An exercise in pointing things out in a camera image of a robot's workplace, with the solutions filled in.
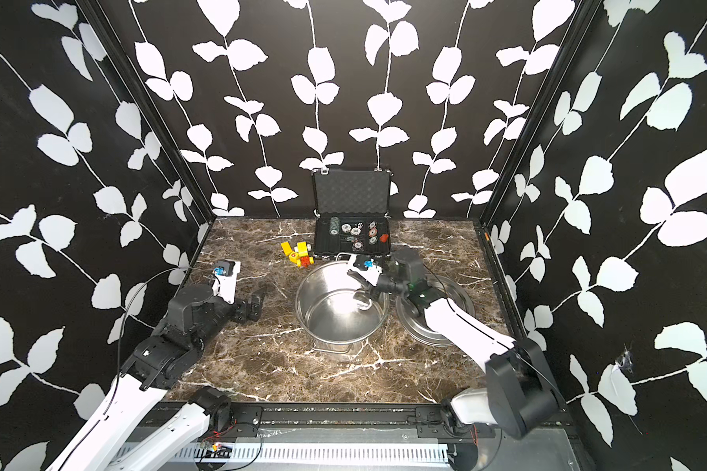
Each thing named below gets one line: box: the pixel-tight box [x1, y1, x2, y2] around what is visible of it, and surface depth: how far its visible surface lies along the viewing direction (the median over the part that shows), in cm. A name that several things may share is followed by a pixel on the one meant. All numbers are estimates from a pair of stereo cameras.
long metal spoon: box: [352, 285, 374, 311], surface depth 93 cm
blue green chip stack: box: [328, 215, 340, 236], surface depth 117 cm
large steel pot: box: [294, 260, 390, 355], surface depth 94 cm
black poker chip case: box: [311, 168, 392, 257], surface depth 113 cm
